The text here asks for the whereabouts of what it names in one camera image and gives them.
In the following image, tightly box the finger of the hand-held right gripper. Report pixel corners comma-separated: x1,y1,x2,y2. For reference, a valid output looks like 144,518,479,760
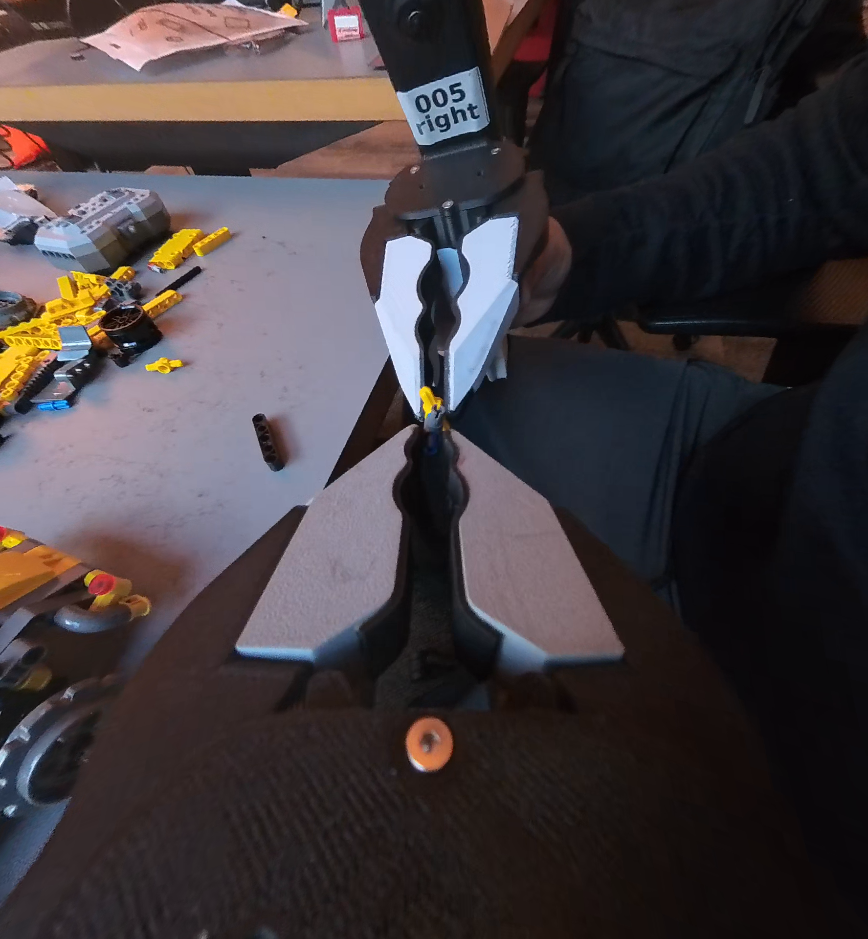
372,236,436,421
443,216,523,413

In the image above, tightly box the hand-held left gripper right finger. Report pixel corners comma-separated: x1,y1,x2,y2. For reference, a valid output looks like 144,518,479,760
441,429,627,677

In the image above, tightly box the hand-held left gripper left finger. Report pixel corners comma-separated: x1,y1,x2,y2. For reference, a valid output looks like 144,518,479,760
234,425,420,667

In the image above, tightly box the person's right forearm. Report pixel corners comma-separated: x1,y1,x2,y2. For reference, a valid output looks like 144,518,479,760
551,44,868,320

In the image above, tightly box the grey desk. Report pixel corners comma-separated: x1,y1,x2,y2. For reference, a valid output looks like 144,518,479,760
0,172,407,918

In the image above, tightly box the yellow edged desk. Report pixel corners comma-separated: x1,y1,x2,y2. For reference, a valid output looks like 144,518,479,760
0,0,537,173

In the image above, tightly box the person's right hand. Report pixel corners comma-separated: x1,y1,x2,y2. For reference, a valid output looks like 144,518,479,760
514,215,574,329

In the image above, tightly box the black holed beam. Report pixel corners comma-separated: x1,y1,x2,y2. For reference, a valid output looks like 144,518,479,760
251,414,287,472

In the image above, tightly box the red sign stand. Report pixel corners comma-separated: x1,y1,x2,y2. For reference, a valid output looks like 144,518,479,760
327,0,367,44

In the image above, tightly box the black jacket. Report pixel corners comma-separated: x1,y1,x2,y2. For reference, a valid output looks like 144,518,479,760
529,0,868,208

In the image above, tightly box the yellow studded block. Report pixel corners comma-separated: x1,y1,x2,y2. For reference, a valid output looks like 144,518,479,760
147,228,204,274

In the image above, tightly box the black office chair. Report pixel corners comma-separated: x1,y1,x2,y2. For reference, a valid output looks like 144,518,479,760
551,312,856,387

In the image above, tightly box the black spoked wheel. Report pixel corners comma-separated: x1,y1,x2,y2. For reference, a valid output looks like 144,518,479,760
99,304,164,359

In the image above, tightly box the person's black sweater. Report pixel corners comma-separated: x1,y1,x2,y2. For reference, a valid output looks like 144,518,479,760
670,293,868,939

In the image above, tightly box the printed paper sheet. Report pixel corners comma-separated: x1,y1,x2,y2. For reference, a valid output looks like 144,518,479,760
80,3,310,73

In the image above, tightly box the grey angular block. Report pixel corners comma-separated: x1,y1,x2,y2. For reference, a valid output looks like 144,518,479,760
33,188,171,273

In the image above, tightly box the yellow brick vehicle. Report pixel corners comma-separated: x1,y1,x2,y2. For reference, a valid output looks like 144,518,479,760
0,524,153,820

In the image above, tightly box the grey toothed rack piece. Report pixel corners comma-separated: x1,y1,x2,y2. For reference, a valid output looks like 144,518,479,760
14,343,102,413

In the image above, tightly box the pile of building brick parts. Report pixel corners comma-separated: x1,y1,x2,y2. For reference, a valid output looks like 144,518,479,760
0,264,185,465

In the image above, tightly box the orange object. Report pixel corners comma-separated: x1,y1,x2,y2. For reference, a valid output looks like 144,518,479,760
0,122,55,171

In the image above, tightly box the clear plastic bag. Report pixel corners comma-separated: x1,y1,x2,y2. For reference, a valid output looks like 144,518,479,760
0,175,58,245

